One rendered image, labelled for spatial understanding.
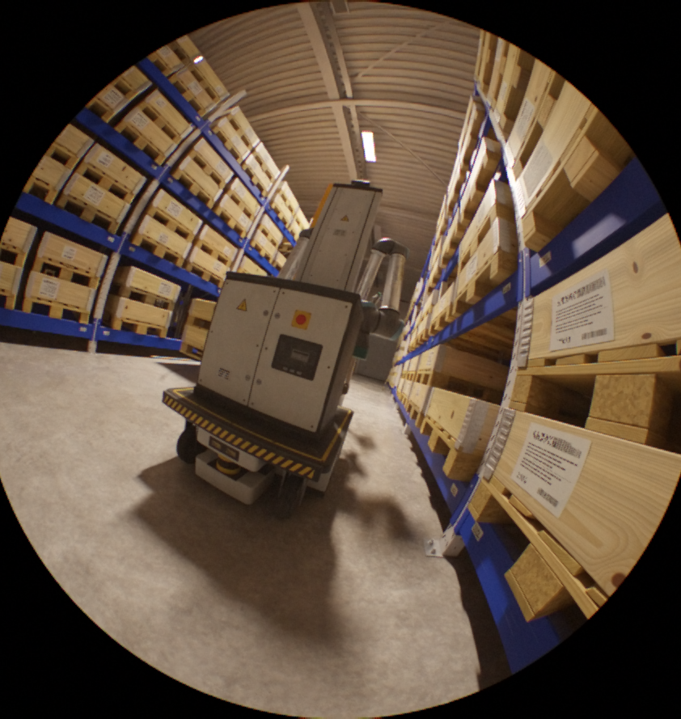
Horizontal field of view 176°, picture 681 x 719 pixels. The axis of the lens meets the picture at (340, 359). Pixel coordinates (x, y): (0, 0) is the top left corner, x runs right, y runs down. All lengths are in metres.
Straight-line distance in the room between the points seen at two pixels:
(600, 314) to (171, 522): 1.18
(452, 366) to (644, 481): 1.63
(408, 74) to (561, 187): 6.88
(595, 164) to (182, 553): 1.38
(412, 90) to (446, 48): 1.74
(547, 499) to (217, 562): 0.79
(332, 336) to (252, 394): 0.34
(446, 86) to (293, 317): 7.22
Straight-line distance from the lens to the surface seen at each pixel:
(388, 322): 1.32
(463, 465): 0.97
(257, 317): 0.81
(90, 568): 0.75
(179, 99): 3.46
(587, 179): 0.73
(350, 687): 0.65
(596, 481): 0.46
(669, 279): 0.48
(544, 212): 0.93
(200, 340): 2.71
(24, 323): 2.63
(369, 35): 7.35
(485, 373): 1.93
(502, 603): 0.68
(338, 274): 1.24
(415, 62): 7.31
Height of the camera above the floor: 0.62
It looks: level
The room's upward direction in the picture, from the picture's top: 16 degrees clockwise
